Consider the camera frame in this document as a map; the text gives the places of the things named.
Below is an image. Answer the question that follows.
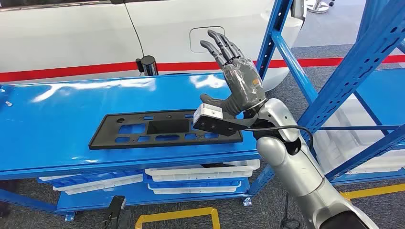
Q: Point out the blue metal shelf rack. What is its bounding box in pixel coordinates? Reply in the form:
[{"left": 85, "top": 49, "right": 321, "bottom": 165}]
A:
[
  {"left": 0, "top": 0, "right": 405, "bottom": 222},
  {"left": 311, "top": 0, "right": 405, "bottom": 186}
]

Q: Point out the black hanging cable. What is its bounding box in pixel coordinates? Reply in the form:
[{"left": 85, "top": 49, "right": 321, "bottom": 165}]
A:
[{"left": 280, "top": 193, "right": 303, "bottom": 229}]

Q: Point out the white car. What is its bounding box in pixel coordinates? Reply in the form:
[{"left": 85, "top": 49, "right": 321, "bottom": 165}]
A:
[{"left": 0, "top": 0, "right": 307, "bottom": 92}]

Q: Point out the yellow floor tape square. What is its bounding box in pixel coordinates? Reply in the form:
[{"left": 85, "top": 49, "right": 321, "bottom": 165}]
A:
[{"left": 135, "top": 207, "right": 221, "bottom": 229}]

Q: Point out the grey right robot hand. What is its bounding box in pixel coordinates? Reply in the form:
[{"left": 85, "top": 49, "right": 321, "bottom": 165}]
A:
[{"left": 199, "top": 30, "right": 268, "bottom": 116}]

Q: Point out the silver stand base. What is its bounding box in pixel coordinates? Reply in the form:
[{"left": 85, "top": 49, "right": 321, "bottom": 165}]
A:
[{"left": 306, "top": 0, "right": 331, "bottom": 14}]

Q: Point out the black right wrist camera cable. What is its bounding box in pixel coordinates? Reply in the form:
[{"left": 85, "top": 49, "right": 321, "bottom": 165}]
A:
[{"left": 244, "top": 125, "right": 314, "bottom": 152}]

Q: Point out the blue plastic crate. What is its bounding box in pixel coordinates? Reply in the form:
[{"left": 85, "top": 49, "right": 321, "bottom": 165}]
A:
[
  {"left": 142, "top": 173, "right": 243, "bottom": 189},
  {"left": 37, "top": 170, "right": 144, "bottom": 187}
]

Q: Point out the long black plastic panel part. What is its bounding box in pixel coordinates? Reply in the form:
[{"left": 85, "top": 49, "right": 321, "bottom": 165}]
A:
[{"left": 88, "top": 109, "right": 244, "bottom": 150}]

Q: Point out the white plastic crate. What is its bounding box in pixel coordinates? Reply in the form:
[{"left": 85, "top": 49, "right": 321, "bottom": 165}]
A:
[
  {"left": 144, "top": 159, "right": 261, "bottom": 182},
  {"left": 53, "top": 174, "right": 144, "bottom": 195},
  {"left": 147, "top": 181, "right": 242, "bottom": 195},
  {"left": 311, "top": 94, "right": 405, "bottom": 165},
  {"left": 345, "top": 155, "right": 405, "bottom": 175},
  {"left": 38, "top": 174, "right": 80, "bottom": 182}
]

